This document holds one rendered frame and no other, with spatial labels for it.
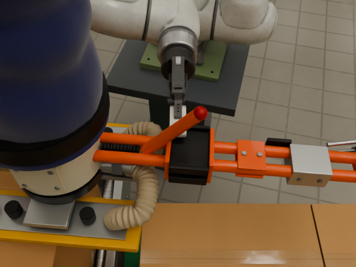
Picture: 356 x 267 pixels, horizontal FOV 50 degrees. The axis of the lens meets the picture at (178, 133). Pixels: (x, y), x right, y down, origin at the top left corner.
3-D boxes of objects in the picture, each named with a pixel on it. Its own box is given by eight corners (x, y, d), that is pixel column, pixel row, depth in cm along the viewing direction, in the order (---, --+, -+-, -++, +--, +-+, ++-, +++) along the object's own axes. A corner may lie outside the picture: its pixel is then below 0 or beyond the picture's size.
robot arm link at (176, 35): (197, 57, 91) (197, 74, 87) (159, 56, 91) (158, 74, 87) (198, 26, 83) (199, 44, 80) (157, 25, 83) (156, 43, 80)
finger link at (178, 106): (181, 98, 72) (182, 87, 70) (182, 119, 69) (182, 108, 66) (174, 98, 72) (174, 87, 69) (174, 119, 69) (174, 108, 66)
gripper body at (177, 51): (195, 44, 80) (197, 75, 75) (194, 73, 87) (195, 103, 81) (160, 44, 80) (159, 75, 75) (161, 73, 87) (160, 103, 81)
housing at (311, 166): (286, 186, 69) (293, 173, 65) (283, 155, 73) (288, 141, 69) (325, 189, 69) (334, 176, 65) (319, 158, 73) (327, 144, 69)
